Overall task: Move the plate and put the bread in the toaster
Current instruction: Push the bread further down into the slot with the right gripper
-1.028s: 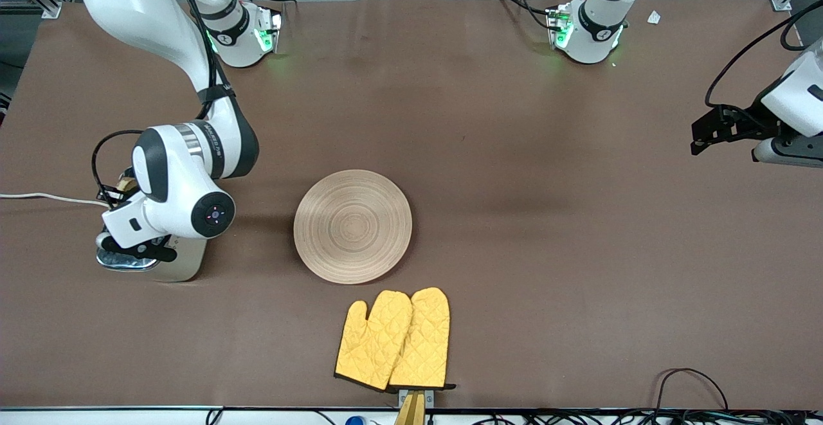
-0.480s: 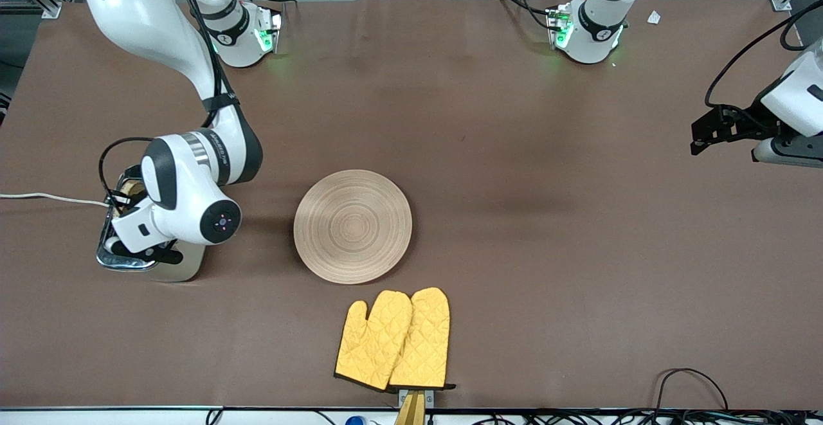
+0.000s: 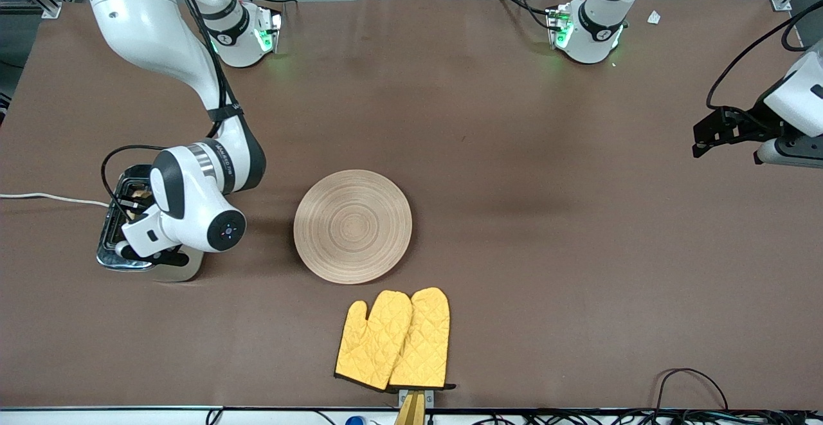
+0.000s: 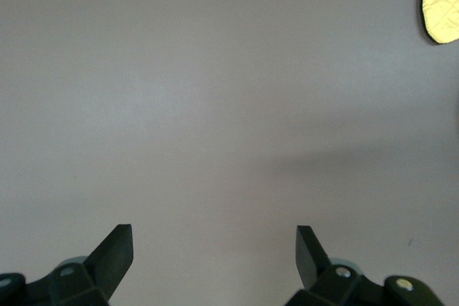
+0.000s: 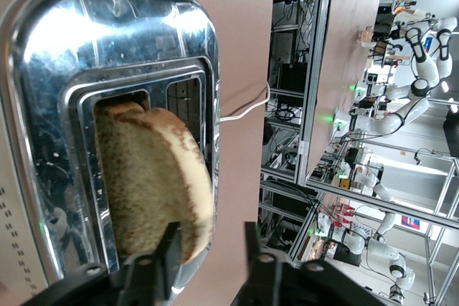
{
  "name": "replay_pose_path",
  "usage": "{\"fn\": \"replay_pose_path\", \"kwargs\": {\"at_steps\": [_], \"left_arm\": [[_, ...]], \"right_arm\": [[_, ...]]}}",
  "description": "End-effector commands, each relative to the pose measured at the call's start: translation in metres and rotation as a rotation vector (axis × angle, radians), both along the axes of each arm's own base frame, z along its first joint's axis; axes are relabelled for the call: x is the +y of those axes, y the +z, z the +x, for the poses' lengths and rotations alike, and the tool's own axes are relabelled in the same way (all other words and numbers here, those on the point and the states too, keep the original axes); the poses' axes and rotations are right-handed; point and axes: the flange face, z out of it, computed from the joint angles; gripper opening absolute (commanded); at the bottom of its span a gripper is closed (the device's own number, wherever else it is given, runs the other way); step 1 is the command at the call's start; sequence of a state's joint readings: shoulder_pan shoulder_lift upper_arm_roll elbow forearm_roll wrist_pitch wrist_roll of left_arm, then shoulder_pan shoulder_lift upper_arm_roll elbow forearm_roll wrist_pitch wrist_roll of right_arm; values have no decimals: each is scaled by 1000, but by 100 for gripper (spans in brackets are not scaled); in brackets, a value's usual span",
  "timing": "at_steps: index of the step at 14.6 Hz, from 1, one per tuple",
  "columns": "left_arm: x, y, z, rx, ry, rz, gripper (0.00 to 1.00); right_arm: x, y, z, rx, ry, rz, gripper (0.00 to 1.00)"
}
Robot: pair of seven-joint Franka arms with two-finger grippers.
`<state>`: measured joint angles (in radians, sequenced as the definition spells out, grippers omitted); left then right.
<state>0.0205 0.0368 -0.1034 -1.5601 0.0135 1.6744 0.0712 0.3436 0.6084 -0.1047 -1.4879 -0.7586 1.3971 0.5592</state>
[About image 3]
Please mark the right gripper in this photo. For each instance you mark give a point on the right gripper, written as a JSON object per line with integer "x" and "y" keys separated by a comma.
{"x": 133, "y": 203}

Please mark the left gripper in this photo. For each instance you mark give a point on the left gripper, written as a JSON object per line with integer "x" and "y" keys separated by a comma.
{"x": 753, "y": 124}

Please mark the slice of bread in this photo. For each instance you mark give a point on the slice of bread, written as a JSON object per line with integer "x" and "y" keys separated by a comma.
{"x": 140, "y": 192}

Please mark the round wooden plate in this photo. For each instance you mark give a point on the round wooden plate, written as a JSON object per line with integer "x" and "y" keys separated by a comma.
{"x": 352, "y": 227}

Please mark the cream and chrome toaster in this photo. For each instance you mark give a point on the cream and chrome toaster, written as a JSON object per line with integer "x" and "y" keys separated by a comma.
{"x": 106, "y": 254}

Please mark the white paper scrap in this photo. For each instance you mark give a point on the white paper scrap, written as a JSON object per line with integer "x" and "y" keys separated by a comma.
{"x": 654, "y": 18}

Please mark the large table cover mat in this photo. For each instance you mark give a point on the large table cover mat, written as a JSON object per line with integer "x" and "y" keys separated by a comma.
{"x": 514, "y": 155}

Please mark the yellow quilted oven mitt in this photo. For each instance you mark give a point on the yellow quilted oven mitt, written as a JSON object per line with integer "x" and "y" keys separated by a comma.
{"x": 373, "y": 341}
{"x": 427, "y": 341}

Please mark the small blue object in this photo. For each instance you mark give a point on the small blue object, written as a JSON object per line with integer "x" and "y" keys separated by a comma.
{"x": 355, "y": 421}

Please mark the wooden stick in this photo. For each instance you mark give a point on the wooden stick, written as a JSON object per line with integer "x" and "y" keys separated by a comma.
{"x": 411, "y": 413}

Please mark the left arm base connector bracket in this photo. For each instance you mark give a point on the left arm base connector bracket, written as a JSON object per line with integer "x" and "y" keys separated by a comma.
{"x": 556, "y": 26}

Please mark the right arm base connector bracket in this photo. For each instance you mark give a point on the right arm base connector bracket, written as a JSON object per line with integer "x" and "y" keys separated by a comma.
{"x": 273, "y": 29}

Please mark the small metal bracket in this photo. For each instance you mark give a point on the small metal bracket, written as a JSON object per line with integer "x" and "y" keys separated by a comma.
{"x": 429, "y": 399}

